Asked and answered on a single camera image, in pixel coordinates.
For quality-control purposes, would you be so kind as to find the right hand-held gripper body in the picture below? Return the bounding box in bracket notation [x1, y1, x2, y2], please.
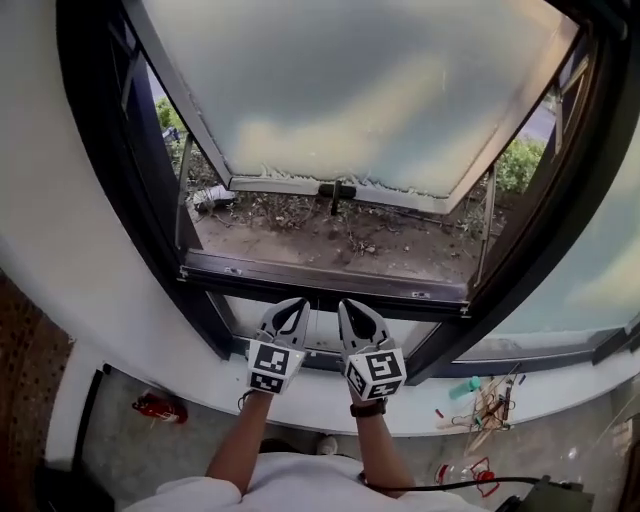
[341, 338, 407, 403]

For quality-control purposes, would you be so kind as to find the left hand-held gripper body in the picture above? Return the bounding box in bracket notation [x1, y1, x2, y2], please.
[245, 329, 308, 397]

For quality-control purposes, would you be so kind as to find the person's right forearm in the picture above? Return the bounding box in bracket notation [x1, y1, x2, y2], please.
[349, 399, 404, 499]

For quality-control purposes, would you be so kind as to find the person's left forearm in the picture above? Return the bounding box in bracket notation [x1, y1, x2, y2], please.
[204, 391, 275, 504]

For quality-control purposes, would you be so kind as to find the frosted glass window sash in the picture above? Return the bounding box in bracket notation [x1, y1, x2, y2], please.
[121, 0, 584, 217]

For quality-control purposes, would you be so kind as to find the brown wristwatch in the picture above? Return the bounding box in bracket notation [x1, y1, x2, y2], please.
[349, 398, 389, 419]

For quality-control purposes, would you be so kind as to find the green bottle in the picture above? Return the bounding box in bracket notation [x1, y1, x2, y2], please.
[448, 375, 483, 401]

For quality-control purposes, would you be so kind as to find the red fire extinguisher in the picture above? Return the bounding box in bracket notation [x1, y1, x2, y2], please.
[131, 391, 189, 426]

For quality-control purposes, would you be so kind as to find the person's white shirt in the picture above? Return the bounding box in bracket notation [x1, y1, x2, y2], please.
[121, 451, 502, 512]

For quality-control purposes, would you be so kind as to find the large clear water bottle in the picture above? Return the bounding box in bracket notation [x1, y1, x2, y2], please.
[433, 456, 497, 500]

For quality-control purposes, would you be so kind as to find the dark equipment pack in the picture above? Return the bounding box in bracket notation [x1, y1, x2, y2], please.
[498, 474, 597, 512]

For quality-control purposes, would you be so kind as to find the thick black cable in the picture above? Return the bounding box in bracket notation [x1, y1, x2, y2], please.
[358, 471, 547, 495]

